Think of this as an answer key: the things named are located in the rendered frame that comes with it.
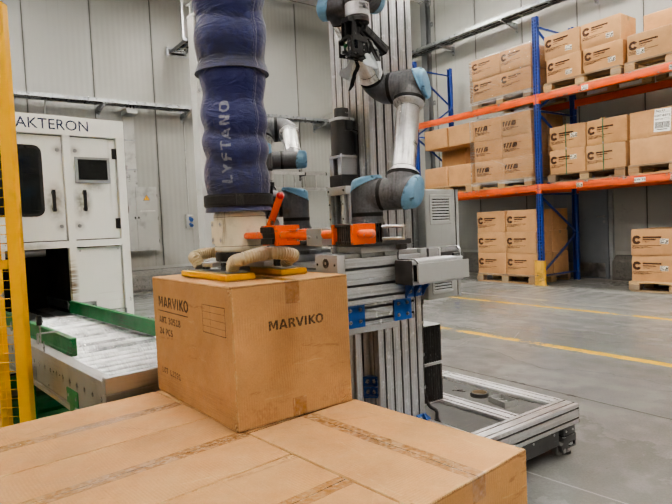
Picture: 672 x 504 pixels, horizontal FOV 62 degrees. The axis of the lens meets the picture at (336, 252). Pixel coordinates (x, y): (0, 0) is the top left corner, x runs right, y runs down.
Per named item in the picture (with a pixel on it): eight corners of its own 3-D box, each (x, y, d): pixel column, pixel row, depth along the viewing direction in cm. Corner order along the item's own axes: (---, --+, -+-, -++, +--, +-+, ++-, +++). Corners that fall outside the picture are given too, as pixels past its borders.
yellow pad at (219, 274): (181, 276, 191) (180, 261, 191) (208, 273, 198) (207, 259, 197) (225, 282, 164) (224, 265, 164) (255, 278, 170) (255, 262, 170)
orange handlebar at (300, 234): (199, 241, 205) (198, 231, 205) (270, 237, 224) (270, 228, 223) (361, 241, 132) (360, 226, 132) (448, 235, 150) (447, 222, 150)
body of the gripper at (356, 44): (338, 60, 172) (336, 20, 171) (360, 64, 177) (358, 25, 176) (353, 53, 166) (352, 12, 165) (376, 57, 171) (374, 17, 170)
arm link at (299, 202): (310, 216, 242) (309, 185, 241) (279, 218, 240) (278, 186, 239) (309, 217, 254) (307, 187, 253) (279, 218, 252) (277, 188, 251)
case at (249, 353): (158, 388, 199) (151, 276, 198) (257, 367, 224) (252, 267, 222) (238, 434, 152) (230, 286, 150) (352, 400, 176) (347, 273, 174)
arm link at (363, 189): (359, 213, 215) (358, 178, 214) (392, 211, 209) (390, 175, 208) (345, 213, 204) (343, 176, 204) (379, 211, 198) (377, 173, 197)
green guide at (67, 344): (-17, 323, 368) (-18, 310, 368) (1, 321, 375) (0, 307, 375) (53, 360, 249) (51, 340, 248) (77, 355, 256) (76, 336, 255)
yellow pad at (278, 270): (231, 271, 203) (230, 257, 203) (255, 269, 209) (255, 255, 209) (281, 276, 176) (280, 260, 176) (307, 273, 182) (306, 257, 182)
